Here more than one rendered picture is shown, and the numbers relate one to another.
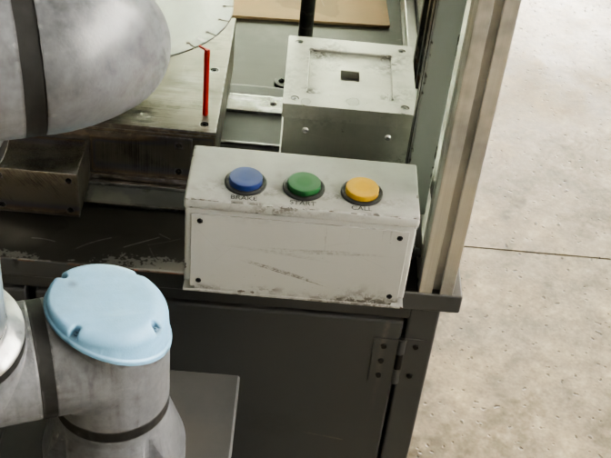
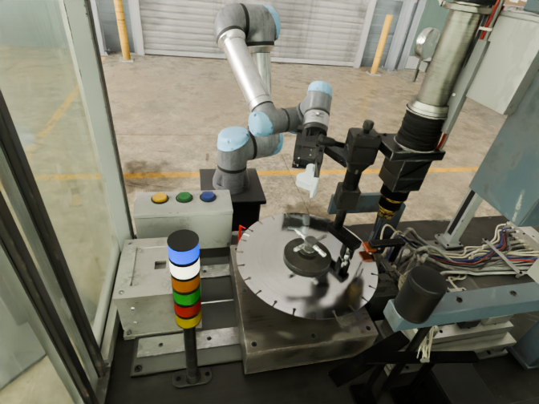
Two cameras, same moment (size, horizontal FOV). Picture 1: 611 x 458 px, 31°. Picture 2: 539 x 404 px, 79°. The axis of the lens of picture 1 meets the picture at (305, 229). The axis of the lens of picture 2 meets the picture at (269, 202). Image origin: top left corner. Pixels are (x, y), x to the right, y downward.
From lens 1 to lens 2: 1.87 m
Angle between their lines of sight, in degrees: 103
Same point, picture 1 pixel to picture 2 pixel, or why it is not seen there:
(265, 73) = (221, 386)
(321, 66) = not seen: hidden behind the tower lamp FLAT
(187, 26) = (257, 242)
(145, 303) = (224, 134)
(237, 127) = (227, 314)
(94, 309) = (235, 130)
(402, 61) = (123, 281)
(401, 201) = (143, 197)
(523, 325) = not seen: outside the picture
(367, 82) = (149, 261)
